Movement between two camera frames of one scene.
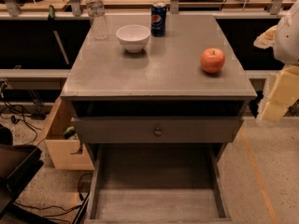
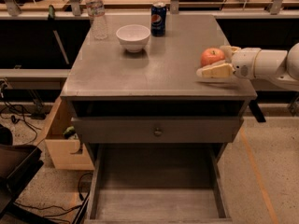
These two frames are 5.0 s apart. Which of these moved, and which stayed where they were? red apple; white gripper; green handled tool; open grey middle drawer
Moved: white gripper
Stayed: red apple; open grey middle drawer; green handled tool
